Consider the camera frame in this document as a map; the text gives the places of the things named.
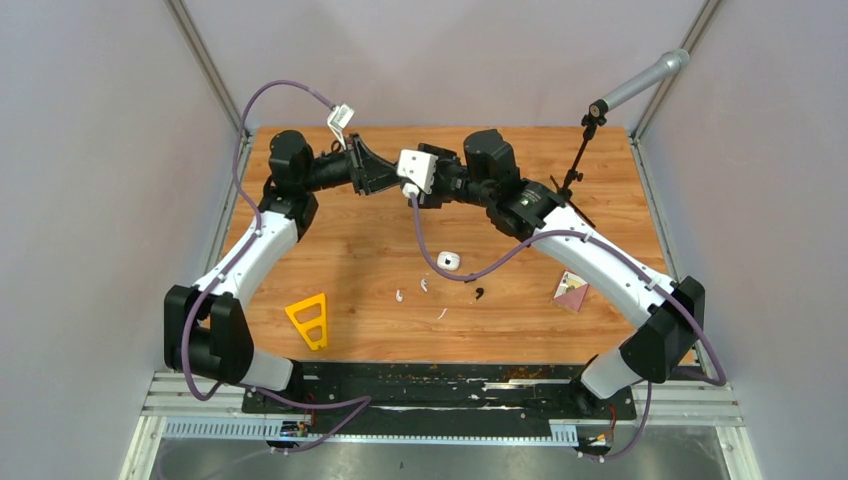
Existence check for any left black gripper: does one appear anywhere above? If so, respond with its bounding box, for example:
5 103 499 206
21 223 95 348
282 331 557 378
303 134 404 197

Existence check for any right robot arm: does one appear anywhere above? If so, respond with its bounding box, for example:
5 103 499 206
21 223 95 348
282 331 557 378
396 129 705 418

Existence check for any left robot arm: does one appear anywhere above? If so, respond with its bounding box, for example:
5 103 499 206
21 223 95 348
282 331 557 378
164 130 399 413

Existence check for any white earbud charging case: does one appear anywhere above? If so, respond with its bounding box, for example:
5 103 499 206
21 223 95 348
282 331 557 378
436 251 461 272

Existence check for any black tripod stand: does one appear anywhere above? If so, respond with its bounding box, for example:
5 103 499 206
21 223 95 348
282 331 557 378
550 112 607 228

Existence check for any yellow triangular plastic piece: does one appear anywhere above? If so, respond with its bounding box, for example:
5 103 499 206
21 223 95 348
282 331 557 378
284 293 328 351

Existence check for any red playing card box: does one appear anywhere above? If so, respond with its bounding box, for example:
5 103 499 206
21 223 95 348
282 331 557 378
551 270 591 313

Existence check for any grey metal cylinder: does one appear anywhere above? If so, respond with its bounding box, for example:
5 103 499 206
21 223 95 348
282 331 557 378
588 48 690 119

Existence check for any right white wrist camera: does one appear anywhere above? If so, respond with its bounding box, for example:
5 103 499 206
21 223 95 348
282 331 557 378
396 149 438 199

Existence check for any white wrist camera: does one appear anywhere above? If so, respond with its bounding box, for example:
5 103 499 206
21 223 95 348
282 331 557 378
396 149 438 199
326 103 355 146

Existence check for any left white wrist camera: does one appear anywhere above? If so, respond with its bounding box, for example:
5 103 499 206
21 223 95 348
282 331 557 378
326 103 355 146

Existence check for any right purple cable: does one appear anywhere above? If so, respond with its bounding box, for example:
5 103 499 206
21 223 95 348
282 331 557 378
409 195 728 462

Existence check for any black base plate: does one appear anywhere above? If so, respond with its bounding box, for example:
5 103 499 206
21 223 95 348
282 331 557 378
277 361 637 421

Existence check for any white slotted cable duct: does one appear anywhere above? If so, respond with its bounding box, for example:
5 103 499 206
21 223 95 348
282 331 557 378
162 417 580 446

